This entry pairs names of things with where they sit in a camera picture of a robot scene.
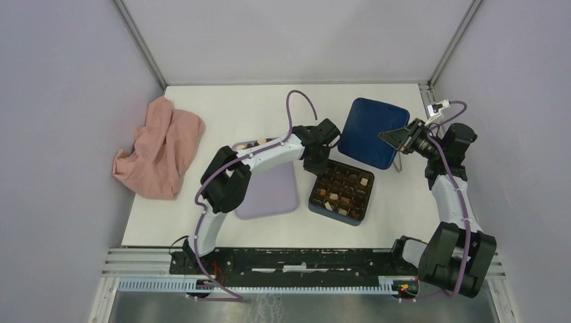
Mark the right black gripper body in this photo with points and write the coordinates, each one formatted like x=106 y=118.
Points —
x=419 y=141

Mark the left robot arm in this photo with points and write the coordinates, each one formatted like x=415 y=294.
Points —
x=225 y=181

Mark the pink cloth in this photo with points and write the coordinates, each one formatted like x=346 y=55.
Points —
x=163 y=151

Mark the blue chocolate box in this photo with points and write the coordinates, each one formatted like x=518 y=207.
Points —
x=342 y=193

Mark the lilac tray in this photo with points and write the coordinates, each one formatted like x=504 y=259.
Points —
x=273 y=192

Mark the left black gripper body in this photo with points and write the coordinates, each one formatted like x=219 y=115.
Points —
x=318 y=163

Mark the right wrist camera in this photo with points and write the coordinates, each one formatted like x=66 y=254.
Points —
x=435 y=110

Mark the dark blue box lid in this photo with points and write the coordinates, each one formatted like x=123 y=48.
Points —
x=366 y=120

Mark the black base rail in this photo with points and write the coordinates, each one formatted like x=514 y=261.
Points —
x=276 y=267

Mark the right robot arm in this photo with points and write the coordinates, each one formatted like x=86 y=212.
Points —
x=459 y=253

